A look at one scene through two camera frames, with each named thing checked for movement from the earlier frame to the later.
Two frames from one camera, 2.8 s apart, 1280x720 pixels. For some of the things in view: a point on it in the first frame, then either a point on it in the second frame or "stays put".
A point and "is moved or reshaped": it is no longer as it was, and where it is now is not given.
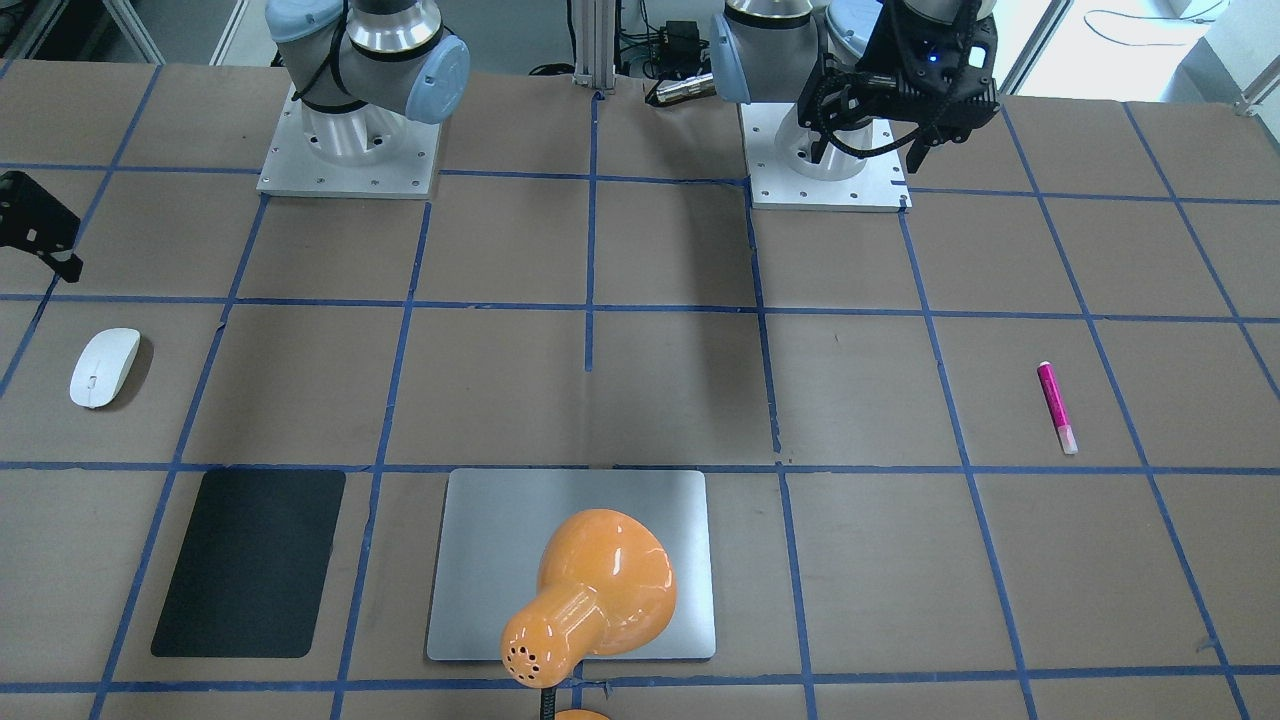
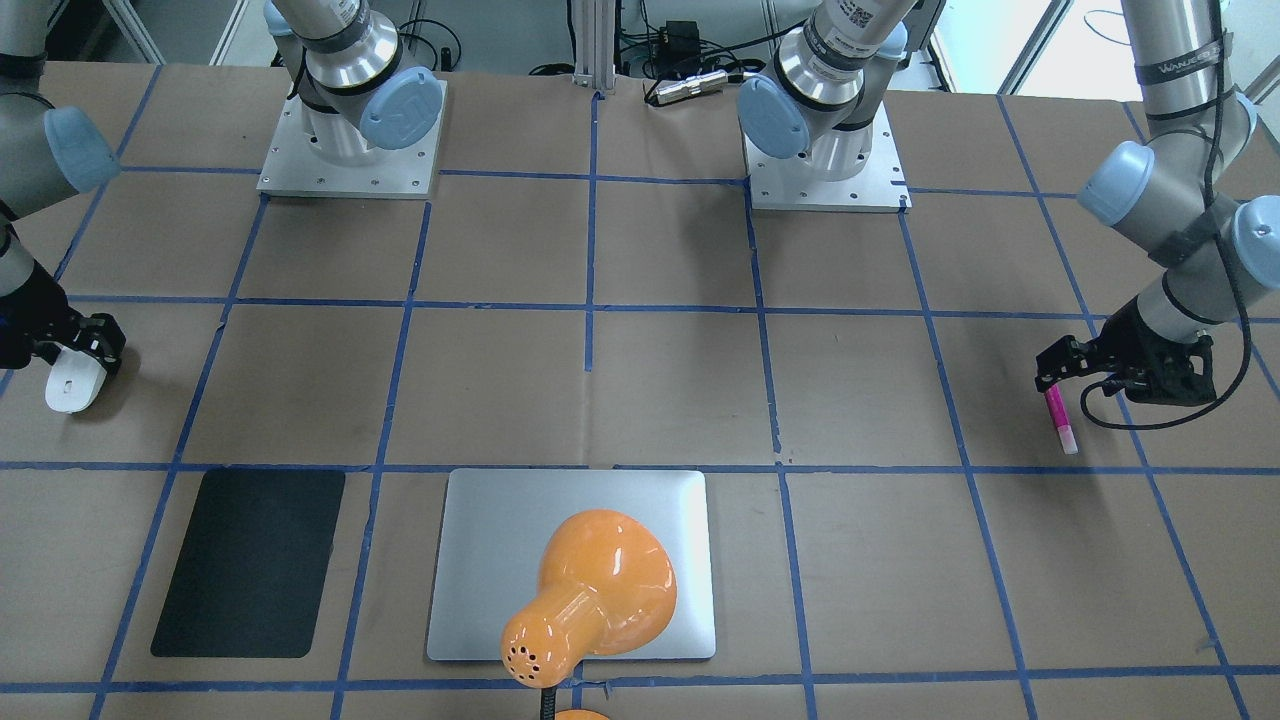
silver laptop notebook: x=494 y=527 stays put
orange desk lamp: x=606 y=586 stays put
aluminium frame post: x=594 y=27 stays put
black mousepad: x=252 y=576 stays put
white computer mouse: x=102 y=365 is moved or reshaped
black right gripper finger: x=32 y=218 → x=38 y=313
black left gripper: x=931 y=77 → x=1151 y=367
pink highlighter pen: x=1058 y=408 stays put
